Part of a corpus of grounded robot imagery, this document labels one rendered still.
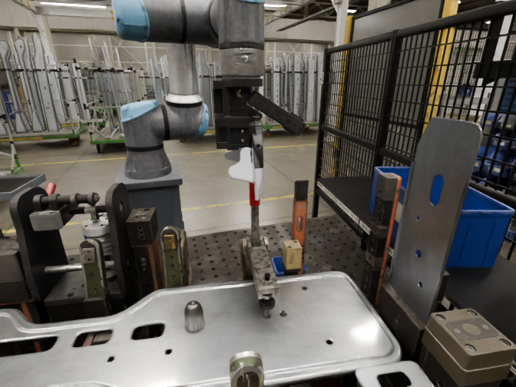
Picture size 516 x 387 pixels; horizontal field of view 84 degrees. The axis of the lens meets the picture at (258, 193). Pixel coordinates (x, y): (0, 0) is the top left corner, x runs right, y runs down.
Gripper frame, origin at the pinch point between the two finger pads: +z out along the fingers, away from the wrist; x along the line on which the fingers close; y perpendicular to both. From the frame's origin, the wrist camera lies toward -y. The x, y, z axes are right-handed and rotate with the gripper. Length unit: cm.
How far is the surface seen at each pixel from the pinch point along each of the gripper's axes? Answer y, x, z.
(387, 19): -145, -207, -68
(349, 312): -15.1, 15.5, 19.5
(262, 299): 0.7, 13.9, 15.9
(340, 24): -281, -623, -132
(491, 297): -39.9, 19.1, 16.4
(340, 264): -41, -38, 49
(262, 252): -0.9, 4.8, 12.2
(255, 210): 0.0, 0.7, 4.7
